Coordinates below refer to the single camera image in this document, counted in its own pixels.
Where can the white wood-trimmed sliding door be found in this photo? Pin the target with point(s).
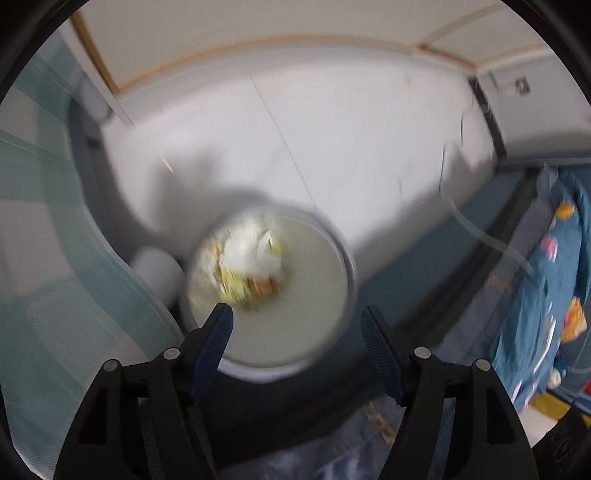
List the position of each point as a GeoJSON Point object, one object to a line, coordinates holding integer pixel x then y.
{"type": "Point", "coordinates": [277, 27]}

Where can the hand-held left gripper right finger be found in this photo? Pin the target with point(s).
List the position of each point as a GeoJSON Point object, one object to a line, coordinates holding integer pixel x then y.
{"type": "Point", "coordinates": [383, 355]}

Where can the blue-grey bed frame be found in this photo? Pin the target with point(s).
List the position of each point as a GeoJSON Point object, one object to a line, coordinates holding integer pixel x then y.
{"type": "Point", "coordinates": [438, 249]}

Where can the yellow plastic packet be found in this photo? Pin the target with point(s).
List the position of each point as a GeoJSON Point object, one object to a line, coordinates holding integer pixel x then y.
{"type": "Point", "coordinates": [231, 287]}

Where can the brown snack packet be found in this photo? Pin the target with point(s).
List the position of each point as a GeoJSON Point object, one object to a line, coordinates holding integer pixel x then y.
{"type": "Point", "coordinates": [264, 286]}

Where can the white round bin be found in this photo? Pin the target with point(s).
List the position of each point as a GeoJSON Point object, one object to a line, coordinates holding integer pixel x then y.
{"type": "Point", "coordinates": [304, 304]}

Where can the teal checked tablecloth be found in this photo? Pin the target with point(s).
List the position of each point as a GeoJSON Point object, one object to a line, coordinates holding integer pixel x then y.
{"type": "Point", "coordinates": [51, 277]}

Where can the blue floral quilt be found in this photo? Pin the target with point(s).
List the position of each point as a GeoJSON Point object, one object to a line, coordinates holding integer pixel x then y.
{"type": "Point", "coordinates": [545, 286]}

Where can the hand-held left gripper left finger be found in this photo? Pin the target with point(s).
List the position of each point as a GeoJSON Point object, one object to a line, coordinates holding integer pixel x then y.
{"type": "Point", "coordinates": [212, 350]}

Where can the white tissue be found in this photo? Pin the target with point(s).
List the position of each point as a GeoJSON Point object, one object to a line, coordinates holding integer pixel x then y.
{"type": "Point", "coordinates": [249, 251]}

